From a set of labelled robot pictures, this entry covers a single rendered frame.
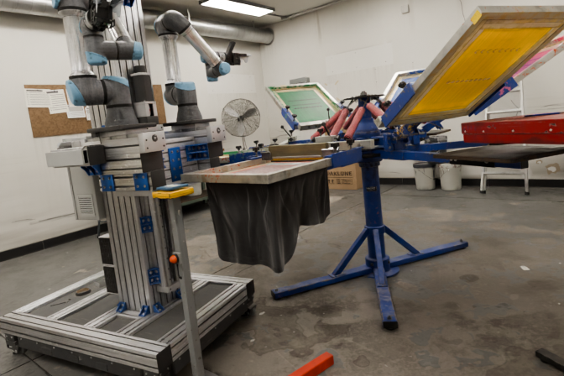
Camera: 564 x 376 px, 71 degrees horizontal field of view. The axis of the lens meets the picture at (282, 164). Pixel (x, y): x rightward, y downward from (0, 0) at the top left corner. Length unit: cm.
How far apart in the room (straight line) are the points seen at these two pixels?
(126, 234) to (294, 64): 559
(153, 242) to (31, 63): 365
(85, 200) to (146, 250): 46
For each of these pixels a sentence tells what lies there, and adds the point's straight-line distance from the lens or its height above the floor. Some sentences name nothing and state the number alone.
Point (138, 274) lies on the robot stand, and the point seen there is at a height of 45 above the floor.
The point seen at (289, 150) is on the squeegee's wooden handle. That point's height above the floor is 103.
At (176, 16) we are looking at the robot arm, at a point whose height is 185.
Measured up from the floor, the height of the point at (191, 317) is 37.
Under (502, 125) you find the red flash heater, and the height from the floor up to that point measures 109.
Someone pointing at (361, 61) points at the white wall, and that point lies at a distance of 669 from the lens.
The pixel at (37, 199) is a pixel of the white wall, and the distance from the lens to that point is 546.
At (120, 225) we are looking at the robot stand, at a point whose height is 72.
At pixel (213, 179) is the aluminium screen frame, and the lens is 185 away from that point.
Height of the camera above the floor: 120
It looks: 6 degrees down
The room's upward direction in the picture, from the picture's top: 6 degrees counter-clockwise
